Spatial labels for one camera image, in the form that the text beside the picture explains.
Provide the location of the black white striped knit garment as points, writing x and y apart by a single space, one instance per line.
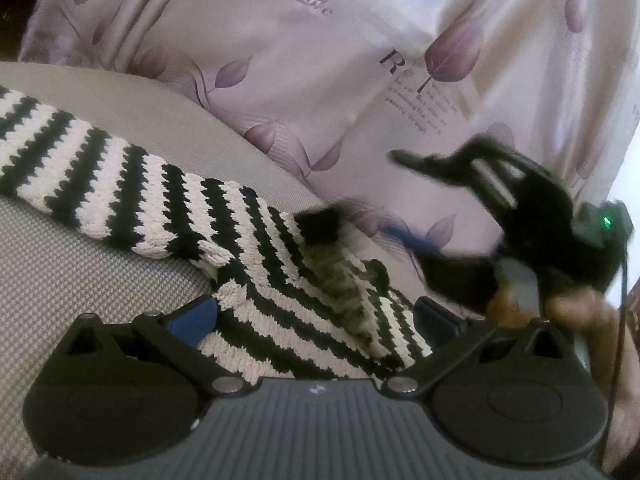
150 200

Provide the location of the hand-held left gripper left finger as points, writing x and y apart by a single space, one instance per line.
194 318

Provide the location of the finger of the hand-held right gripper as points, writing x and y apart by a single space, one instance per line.
450 275
450 165

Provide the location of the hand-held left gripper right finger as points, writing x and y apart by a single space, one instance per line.
436 318

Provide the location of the person's right hand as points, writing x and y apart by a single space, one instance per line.
575 311

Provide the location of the person's right forearm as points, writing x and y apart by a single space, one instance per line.
629 400

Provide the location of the lavender leaf print quilt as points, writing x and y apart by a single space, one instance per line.
300 85

